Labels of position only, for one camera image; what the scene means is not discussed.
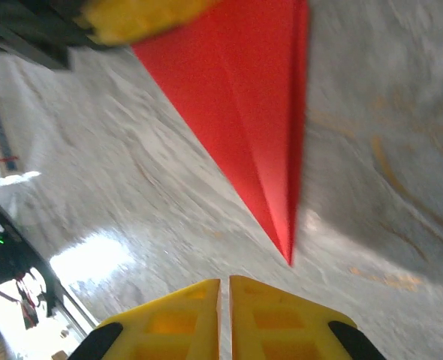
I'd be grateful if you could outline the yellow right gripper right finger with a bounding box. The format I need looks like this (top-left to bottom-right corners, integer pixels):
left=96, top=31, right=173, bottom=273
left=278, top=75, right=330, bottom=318
left=229, top=275, right=387, bottom=360

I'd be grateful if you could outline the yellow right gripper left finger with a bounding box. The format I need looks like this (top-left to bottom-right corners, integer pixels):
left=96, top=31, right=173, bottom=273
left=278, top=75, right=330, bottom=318
left=67, top=278, right=222, bottom=360

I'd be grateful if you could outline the red cloth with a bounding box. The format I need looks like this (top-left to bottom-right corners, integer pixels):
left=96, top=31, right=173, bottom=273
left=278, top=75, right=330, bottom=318
left=131, top=0, right=311, bottom=267

